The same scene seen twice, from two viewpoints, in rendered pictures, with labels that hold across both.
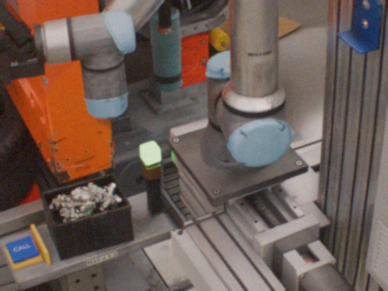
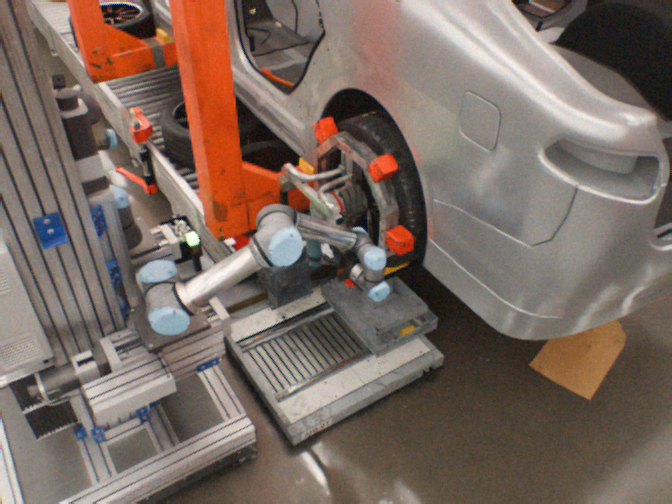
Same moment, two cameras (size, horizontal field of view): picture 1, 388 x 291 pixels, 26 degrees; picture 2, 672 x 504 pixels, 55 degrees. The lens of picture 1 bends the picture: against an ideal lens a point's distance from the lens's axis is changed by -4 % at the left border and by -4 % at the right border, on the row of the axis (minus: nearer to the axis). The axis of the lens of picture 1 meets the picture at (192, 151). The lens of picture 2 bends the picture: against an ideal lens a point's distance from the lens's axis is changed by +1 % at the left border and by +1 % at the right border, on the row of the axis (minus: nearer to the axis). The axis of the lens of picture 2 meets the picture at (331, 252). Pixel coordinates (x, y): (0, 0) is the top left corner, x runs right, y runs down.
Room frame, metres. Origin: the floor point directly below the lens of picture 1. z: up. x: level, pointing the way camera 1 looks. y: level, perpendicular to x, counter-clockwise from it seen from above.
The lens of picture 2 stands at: (1.98, -2.15, 2.43)
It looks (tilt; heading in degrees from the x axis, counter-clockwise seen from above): 40 degrees down; 82
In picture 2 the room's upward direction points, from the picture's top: straight up
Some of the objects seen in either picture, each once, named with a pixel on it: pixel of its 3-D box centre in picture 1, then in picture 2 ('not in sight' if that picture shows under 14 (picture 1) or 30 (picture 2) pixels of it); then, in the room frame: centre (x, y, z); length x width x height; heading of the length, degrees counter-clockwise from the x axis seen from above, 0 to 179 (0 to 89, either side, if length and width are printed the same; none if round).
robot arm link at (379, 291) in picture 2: not in sight; (373, 285); (2.35, -0.52, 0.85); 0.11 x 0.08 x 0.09; 116
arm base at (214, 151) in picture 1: (236, 132); (120, 229); (1.42, -0.09, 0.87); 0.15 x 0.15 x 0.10
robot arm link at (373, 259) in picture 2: not in sight; (372, 261); (2.35, -0.50, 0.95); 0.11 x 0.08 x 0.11; 103
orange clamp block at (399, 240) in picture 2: not in sight; (399, 240); (2.50, -0.28, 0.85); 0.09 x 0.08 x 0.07; 115
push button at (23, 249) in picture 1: (22, 251); not in sight; (1.51, 0.44, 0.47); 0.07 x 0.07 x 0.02; 25
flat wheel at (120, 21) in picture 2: not in sight; (113, 27); (0.89, 3.29, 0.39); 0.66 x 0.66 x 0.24
